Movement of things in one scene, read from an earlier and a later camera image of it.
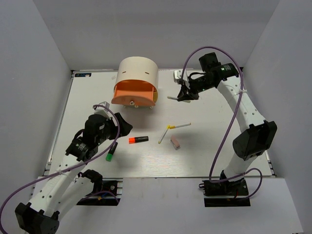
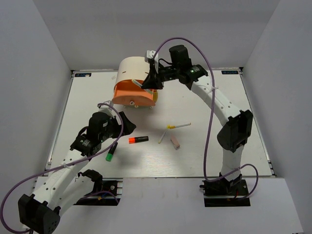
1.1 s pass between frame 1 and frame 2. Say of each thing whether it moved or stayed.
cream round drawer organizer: stayed
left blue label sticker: stayed
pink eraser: stayed
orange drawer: stayed
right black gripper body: moved
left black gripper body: stayed
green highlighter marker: stayed
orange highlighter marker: stayed
